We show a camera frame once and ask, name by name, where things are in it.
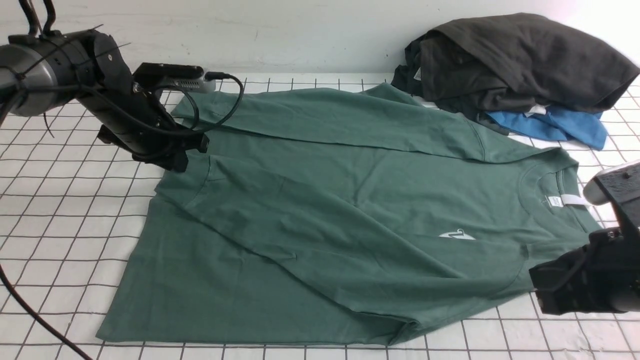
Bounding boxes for blue garment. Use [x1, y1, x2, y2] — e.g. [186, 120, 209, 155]
[486, 105, 608, 151]

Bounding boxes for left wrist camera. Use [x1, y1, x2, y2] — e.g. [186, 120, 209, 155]
[133, 63, 217, 94]

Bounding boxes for dark grey garment pile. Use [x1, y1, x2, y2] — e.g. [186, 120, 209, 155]
[391, 13, 639, 132]

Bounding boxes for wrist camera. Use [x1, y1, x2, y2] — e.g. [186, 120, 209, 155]
[133, 63, 217, 94]
[583, 160, 640, 237]

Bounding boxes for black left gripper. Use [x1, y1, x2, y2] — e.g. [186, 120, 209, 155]
[93, 30, 210, 173]

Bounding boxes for white grid tablecloth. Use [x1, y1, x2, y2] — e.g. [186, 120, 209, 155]
[0, 104, 639, 360]

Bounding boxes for green long-sleeved shirt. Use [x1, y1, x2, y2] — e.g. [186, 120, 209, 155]
[96, 83, 599, 346]

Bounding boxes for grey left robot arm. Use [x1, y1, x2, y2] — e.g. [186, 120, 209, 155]
[1, 29, 213, 173]

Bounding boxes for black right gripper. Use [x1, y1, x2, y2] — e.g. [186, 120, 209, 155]
[529, 228, 640, 316]

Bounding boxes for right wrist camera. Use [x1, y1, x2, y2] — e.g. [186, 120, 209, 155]
[583, 160, 640, 237]

